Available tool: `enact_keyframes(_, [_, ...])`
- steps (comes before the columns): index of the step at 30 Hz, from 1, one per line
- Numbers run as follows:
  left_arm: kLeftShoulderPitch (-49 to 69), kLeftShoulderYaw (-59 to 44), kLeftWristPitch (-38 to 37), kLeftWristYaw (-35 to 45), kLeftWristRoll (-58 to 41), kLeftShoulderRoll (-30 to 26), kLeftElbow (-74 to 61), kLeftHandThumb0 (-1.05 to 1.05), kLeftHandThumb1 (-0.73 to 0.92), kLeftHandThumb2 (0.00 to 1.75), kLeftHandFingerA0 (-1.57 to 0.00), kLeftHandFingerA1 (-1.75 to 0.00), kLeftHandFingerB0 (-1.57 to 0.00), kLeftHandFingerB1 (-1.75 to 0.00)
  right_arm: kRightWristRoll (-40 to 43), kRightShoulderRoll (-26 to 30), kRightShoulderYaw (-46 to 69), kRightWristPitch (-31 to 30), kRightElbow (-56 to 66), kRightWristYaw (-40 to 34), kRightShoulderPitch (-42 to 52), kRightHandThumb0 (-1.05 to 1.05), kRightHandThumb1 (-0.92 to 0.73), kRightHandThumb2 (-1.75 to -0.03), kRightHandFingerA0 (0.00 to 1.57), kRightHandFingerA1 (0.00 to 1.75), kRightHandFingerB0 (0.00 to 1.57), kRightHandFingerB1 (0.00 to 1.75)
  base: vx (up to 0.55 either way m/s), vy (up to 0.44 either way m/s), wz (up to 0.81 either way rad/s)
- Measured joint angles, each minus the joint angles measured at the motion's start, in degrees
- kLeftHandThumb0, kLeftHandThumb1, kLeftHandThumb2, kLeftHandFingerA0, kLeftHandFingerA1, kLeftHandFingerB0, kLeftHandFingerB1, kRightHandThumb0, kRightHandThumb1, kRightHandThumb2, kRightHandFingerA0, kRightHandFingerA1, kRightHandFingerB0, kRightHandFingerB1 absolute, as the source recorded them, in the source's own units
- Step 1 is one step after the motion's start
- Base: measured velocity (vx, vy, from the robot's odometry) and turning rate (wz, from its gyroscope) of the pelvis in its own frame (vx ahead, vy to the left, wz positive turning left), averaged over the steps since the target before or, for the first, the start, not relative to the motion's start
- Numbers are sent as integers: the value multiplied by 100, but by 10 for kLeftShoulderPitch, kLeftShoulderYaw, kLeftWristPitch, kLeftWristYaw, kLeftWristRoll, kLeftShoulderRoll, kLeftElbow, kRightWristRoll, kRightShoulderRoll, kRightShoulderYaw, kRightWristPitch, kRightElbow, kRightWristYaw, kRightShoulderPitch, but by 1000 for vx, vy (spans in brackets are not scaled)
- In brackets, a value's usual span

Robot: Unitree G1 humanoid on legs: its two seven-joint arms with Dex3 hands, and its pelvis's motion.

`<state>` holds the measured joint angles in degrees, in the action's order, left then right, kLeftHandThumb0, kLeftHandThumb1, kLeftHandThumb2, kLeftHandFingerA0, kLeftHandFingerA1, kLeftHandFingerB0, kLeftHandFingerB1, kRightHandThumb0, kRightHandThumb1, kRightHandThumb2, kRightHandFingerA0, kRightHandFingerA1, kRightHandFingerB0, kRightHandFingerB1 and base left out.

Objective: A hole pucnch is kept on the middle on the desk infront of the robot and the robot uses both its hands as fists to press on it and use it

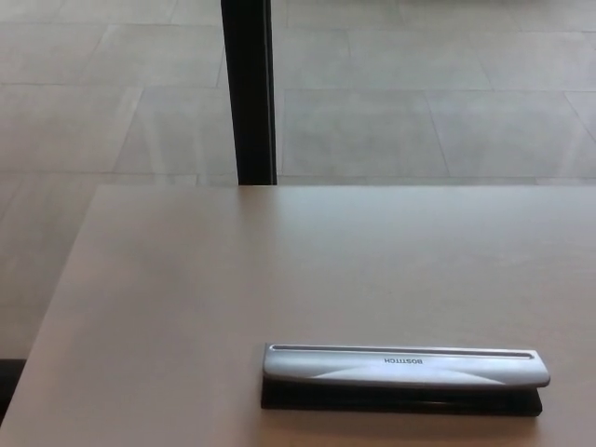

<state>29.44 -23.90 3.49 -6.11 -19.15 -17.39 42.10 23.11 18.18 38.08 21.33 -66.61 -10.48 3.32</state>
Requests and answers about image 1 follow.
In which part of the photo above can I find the black vertical frame post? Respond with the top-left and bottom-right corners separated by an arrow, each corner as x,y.
220,0 -> 278,186

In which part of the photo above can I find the silver black Bostitch hole punch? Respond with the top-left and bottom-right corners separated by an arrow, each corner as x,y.
260,343 -> 551,418

